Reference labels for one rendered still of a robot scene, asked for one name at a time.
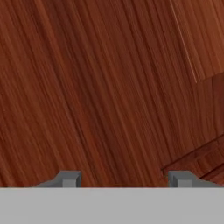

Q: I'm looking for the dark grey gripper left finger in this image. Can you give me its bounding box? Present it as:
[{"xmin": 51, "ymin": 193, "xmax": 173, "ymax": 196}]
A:
[{"xmin": 31, "ymin": 170, "xmax": 82, "ymax": 188}]

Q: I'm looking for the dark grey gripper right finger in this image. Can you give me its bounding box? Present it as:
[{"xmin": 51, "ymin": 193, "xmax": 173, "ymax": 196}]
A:
[{"xmin": 167, "ymin": 170, "xmax": 224, "ymax": 188}]

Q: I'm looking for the brown wooden cabinet door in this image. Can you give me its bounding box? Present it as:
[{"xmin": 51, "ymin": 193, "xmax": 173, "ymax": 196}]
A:
[{"xmin": 160, "ymin": 134, "xmax": 224, "ymax": 186}]

